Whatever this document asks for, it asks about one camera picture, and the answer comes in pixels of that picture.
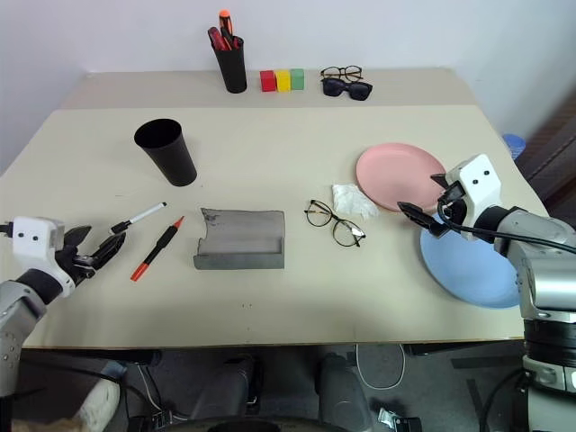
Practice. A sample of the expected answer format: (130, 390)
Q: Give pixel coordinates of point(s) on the crumpled white tissue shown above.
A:
(353, 202)

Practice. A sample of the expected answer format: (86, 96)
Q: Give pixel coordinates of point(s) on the red wooden block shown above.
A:
(267, 82)

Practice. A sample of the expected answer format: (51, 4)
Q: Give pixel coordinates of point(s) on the thin black frame eyeglasses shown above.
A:
(333, 219)

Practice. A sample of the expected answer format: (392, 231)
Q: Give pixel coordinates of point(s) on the black marker with red cap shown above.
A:
(157, 247)

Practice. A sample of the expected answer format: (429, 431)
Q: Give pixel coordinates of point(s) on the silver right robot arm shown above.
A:
(544, 270)

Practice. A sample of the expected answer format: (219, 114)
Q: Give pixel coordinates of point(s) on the green wooden block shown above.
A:
(297, 79)

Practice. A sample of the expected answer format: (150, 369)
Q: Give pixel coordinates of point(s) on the blue water jug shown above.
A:
(514, 145)

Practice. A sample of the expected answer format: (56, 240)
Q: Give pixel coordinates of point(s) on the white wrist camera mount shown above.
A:
(33, 236)
(479, 184)

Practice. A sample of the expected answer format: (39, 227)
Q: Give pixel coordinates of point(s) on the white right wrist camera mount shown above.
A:
(479, 184)

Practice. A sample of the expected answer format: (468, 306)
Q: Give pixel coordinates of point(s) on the light blue plate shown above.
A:
(468, 270)

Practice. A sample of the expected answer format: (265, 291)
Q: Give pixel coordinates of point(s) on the grey open glasses case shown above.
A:
(243, 238)

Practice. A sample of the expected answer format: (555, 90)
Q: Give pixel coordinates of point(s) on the dark rounded shape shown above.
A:
(342, 391)
(222, 387)

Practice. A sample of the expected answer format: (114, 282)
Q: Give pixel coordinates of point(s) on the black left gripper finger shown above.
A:
(77, 235)
(107, 249)

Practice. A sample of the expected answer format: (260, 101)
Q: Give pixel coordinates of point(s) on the brown frame eyeglasses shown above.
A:
(342, 69)

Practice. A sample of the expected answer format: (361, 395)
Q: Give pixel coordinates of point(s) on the orange capped black marker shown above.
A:
(225, 22)

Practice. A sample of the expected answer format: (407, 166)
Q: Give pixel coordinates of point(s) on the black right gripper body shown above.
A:
(453, 202)

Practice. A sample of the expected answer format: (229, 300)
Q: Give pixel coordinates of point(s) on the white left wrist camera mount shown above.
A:
(33, 236)

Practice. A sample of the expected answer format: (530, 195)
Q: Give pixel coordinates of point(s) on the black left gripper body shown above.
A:
(74, 263)

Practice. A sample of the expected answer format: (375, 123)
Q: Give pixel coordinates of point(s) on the black table crossbar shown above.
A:
(450, 349)

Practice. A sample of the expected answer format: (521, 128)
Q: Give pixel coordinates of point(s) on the red black pen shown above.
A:
(216, 38)
(227, 38)

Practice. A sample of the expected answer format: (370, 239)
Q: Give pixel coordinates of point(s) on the empty black plastic cup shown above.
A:
(173, 159)

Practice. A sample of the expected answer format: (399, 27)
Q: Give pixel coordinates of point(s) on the black pen holder cup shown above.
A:
(231, 69)

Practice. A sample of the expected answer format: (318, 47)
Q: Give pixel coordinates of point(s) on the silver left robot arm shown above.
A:
(18, 310)

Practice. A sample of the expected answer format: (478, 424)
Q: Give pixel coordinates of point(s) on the black caster wheel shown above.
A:
(400, 423)

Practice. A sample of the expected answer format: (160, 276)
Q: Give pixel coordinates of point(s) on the black sunglasses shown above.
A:
(334, 87)

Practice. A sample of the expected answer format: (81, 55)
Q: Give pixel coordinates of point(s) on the yellow wooden block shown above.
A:
(283, 81)

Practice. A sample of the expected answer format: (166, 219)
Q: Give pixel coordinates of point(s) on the pink plate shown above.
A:
(396, 173)

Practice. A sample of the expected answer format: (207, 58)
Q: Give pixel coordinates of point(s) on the white rounded floor object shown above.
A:
(101, 405)

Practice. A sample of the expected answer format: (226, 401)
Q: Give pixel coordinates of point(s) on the white marker with black cap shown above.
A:
(144, 213)

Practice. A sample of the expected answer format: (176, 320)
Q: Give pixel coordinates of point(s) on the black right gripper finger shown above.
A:
(423, 218)
(441, 181)

